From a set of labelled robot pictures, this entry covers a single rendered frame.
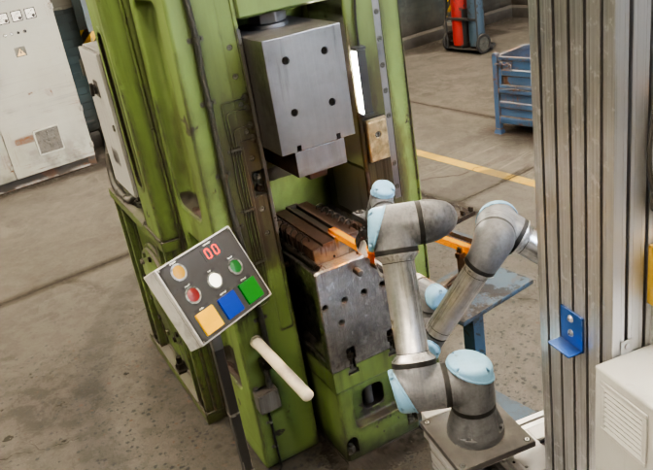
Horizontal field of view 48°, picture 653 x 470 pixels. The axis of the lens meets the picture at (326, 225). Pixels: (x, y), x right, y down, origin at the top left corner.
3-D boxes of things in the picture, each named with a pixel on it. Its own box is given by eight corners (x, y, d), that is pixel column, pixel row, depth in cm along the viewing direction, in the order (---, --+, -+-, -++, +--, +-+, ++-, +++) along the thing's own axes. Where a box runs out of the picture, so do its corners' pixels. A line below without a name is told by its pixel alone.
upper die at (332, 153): (347, 162, 270) (343, 137, 266) (299, 178, 263) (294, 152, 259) (295, 139, 305) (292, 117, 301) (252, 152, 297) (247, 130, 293)
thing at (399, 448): (457, 446, 309) (457, 444, 309) (338, 512, 287) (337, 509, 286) (403, 400, 342) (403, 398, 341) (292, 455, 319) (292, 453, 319)
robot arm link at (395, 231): (455, 412, 184) (420, 196, 189) (395, 420, 185) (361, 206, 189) (449, 404, 196) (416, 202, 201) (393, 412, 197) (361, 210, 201)
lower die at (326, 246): (360, 248, 285) (357, 228, 281) (315, 266, 277) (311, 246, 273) (309, 217, 319) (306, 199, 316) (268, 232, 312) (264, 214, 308)
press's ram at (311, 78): (375, 127, 272) (360, 16, 255) (282, 156, 257) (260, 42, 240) (321, 109, 306) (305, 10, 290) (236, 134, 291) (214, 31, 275)
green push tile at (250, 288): (265, 293, 250) (253, 275, 250) (250, 304, 245) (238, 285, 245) (262, 294, 251) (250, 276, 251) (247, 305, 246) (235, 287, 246)
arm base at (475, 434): (516, 437, 193) (514, 406, 189) (464, 457, 189) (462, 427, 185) (485, 405, 206) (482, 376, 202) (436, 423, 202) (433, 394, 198)
